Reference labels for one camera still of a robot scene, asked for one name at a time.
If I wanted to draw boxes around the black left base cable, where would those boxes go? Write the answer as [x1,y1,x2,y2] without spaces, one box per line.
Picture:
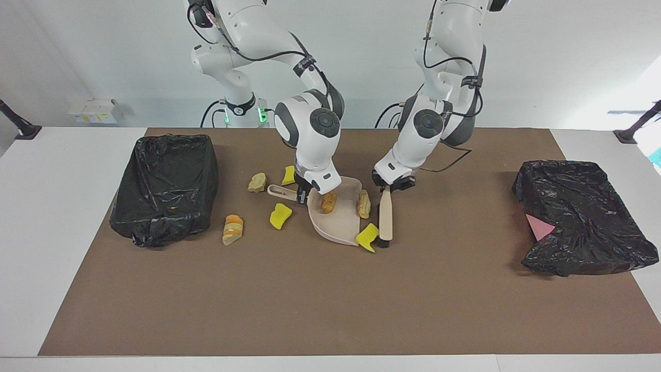
[374,101,412,129]

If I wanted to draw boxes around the tan croissant piece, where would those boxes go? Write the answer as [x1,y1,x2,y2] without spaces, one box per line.
[356,189,372,220]

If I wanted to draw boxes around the black stand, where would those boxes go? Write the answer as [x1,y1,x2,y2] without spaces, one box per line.
[613,100,661,145]
[0,99,42,141]

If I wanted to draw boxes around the rounded yellow sponge piece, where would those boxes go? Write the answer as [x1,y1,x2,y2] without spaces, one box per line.
[269,203,293,231]

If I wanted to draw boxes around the brown table mat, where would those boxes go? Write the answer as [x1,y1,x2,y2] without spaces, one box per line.
[38,127,661,357]

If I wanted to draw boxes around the notched yellow sponge piece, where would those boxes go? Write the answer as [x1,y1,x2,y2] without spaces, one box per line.
[355,223,381,254]

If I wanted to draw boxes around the beige plastic dustpan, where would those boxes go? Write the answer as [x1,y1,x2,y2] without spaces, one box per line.
[266,176,363,246]

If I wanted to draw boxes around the pink bin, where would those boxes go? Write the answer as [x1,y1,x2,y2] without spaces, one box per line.
[525,213,556,242]

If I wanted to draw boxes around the beige brush black bristles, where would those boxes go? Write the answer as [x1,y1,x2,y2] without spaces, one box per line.
[378,184,395,249]

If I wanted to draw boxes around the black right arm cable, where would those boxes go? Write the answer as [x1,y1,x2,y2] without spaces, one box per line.
[186,0,341,112]

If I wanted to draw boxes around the black trash bag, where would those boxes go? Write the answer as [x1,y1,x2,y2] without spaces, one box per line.
[512,160,660,278]

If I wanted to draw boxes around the white wall boxes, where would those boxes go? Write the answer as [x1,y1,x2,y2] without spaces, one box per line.
[68,99,119,124]

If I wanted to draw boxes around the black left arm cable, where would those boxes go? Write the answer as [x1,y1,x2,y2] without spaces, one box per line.
[419,15,487,174]

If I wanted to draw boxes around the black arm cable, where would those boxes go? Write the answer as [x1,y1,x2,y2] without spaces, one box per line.
[419,15,487,174]
[186,0,341,112]

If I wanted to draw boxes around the black bag lined dark bin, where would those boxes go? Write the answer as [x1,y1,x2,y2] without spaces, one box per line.
[109,134,220,249]

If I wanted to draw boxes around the striped orange bread piece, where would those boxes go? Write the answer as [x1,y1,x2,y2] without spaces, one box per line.
[222,214,245,247]

